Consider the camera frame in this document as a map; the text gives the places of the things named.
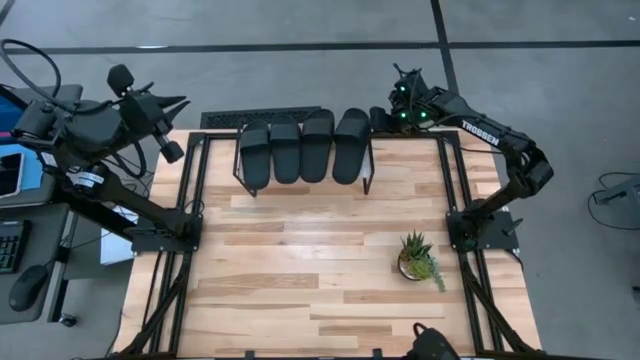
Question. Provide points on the black slide sandal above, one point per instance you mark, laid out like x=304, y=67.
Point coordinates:
x=255, y=165
x=286, y=160
x=317, y=155
x=350, y=155

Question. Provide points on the grey side desk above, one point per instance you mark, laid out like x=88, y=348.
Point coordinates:
x=47, y=240

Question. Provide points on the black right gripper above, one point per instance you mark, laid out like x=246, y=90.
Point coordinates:
x=410, y=107

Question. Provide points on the black caster wheel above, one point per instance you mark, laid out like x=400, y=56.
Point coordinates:
x=68, y=320

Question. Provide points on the wooden shelf black metal legs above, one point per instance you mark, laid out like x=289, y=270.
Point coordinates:
x=367, y=162

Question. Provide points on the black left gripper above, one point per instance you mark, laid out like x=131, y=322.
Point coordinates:
x=142, y=112

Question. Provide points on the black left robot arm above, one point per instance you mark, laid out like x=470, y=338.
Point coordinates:
x=90, y=132

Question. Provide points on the smartphone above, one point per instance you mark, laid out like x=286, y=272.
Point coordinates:
x=10, y=175

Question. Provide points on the black computer mouse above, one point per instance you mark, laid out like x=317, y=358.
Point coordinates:
x=27, y=287

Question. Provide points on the grey computer monitor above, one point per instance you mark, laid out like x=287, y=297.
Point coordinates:
x=35, y=192

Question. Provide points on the black rounded device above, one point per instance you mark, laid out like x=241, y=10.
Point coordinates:
x=432, y=347

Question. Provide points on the black support beam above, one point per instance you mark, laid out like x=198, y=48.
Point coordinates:
x=85, y=212

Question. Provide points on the black keyboard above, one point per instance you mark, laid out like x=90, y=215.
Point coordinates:
x=10, y=247

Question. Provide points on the black floor vent grille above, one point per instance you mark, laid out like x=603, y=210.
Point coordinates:
x=225, y=119

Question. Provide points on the white box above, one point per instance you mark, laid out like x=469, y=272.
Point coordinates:
x=115, y=252

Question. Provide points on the potted green succulent plant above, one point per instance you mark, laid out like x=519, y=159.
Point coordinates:
x=417, y=260

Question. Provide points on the black metal table frame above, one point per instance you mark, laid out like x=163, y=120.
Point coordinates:
x=176, y=320

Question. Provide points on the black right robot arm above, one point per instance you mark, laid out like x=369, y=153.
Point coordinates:
x=500, y=140

